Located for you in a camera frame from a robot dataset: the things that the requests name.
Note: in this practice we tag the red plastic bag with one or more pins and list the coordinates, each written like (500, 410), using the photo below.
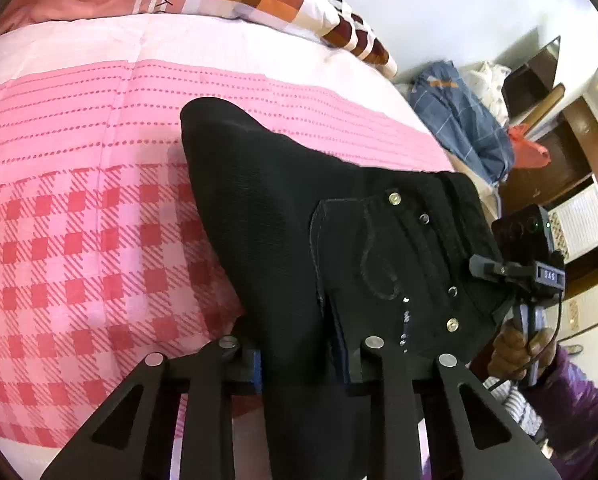
(529, 150)

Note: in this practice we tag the striped white cloth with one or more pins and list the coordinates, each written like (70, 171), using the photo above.
(519, 405)

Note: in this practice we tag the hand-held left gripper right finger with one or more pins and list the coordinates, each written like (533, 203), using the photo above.
(344, 360)

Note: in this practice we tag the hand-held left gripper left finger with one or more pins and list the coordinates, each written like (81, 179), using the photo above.
(256, 372)

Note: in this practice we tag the blue plaid cloth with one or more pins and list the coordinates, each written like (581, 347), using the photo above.
(464, 120)

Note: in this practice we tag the pink checkered bed sheet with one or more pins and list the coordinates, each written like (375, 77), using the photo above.
(79, 210)

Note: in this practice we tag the person's right hand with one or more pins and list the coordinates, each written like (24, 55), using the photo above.
(509, 355)

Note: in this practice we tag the white woven panel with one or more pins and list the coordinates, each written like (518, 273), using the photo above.
(584, 220)

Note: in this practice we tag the person's right forearm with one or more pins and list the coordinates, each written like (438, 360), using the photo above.
(579, 410)

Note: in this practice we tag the dark flat panel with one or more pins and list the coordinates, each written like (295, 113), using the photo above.
(534, 75)

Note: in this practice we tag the brown wooden cabinet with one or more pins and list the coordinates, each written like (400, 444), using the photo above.
(564, 155)

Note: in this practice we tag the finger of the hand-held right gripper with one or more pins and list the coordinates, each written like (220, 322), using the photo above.
(486, 267)
(504, 310)

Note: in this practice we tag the black pants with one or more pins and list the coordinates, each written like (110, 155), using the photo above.
(279, 210)

